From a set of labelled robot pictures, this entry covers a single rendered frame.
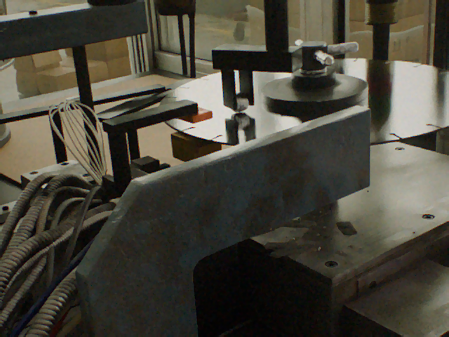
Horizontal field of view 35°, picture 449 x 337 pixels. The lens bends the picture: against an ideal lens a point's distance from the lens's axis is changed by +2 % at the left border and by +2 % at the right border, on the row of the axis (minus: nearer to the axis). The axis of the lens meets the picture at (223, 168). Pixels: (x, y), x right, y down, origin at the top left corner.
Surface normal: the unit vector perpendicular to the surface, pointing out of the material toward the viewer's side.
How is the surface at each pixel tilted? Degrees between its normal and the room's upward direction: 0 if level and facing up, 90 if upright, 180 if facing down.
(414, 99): 0
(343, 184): 90
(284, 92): 5
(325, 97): 5
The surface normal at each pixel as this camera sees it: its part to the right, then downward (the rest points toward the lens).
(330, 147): 0.62, 0.24
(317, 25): -0.79, 0.27
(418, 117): -0.07, -0.93
